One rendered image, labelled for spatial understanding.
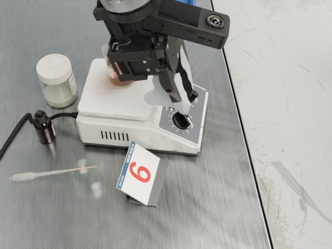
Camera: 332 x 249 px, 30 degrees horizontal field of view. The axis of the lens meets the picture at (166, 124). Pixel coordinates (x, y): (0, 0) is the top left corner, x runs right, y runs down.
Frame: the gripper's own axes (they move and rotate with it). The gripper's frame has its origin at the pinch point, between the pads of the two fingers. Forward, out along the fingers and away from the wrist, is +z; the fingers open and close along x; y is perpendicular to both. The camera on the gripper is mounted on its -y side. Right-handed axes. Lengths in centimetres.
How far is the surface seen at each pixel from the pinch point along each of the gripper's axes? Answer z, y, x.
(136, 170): 8.6, 10.4, 6.4
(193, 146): 10.6, 2.2, 0.8
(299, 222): 17.8, -13.8, 10.8
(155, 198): 11.7, 7.6, 9.6
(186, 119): 6.9, 2.7, -2.1
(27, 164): 6.3, 29.1, 5.7
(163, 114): 5.8, 6.3, -2.5
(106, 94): 1.1, 14.8, -3.6
